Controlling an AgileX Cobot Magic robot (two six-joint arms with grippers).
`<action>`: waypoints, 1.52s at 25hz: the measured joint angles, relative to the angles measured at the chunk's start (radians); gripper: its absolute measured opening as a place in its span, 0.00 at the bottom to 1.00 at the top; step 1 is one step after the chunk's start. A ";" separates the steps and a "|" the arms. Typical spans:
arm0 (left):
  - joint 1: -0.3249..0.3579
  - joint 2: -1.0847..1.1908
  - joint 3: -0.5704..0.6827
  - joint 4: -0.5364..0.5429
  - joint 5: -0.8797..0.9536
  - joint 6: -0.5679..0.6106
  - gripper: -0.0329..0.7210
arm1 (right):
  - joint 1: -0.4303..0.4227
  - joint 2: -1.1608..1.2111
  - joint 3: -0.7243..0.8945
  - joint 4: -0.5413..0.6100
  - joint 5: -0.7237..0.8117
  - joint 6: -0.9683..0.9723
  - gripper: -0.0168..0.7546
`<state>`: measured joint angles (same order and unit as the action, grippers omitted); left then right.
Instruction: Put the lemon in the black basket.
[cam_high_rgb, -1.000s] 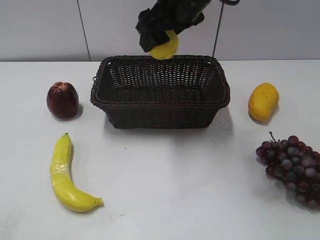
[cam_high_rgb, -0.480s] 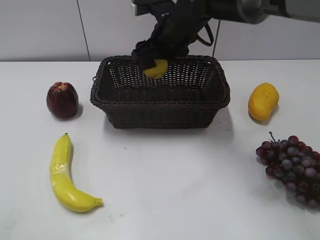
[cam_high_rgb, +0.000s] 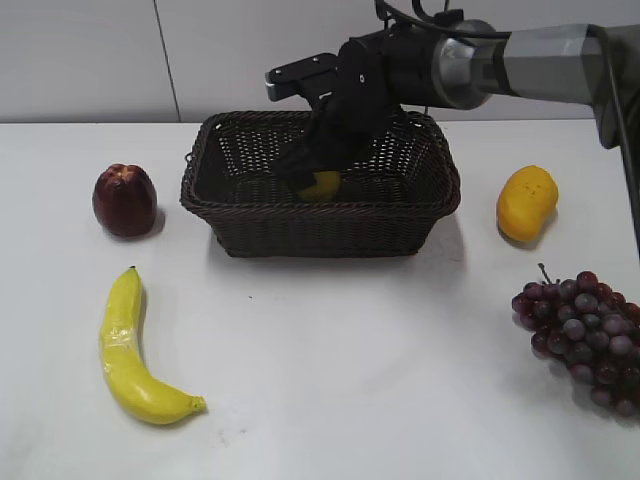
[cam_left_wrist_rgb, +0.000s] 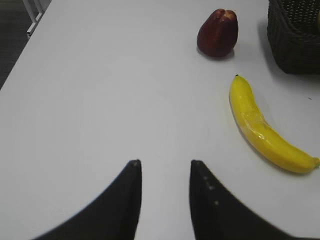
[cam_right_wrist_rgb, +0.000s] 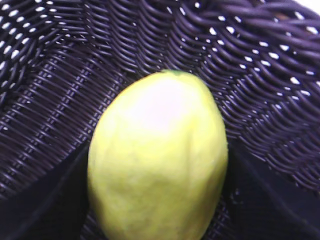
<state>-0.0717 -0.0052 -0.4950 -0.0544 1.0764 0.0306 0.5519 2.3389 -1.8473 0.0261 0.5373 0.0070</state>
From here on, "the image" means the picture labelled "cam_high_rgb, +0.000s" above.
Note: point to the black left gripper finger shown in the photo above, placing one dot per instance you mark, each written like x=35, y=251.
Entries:
x=339, y=149

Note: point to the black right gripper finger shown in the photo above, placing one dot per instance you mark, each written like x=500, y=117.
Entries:
x=295, y=165

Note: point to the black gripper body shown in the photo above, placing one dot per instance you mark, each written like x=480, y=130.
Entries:
x=355, y=93

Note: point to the yellow lemon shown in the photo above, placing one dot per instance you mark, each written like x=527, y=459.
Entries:
x=327, y=185

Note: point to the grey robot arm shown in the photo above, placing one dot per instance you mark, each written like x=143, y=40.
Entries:
x=581, y=64

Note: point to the black wicker basket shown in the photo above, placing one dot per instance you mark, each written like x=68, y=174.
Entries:
x=386, y=206

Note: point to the dark red wax apple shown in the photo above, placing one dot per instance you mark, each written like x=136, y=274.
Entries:
x=124, y=201

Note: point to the orange yellow mango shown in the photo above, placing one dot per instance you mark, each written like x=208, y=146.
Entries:
x=525, y=203

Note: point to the yellow banana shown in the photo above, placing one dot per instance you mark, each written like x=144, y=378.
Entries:
x=134, y=388

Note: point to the purple grape bunch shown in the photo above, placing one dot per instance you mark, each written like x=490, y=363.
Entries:
x=590, y=329

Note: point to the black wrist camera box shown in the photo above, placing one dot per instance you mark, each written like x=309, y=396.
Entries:
x=310, y=78

